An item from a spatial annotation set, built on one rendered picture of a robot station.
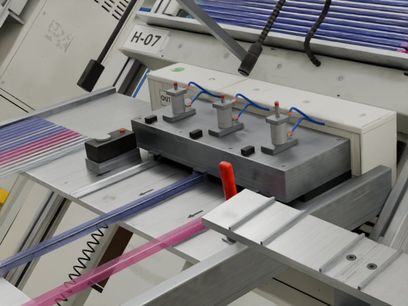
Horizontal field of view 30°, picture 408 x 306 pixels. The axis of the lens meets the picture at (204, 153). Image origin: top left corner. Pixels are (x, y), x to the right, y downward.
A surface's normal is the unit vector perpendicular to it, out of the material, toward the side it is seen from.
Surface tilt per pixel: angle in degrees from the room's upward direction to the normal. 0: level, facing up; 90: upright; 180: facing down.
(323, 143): 46
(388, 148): 90
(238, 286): 90
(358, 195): 90
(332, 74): 90
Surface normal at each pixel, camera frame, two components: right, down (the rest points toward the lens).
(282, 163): -0.10, -0.92
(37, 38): 0.66, 0.23
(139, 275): -0.59, -0.44
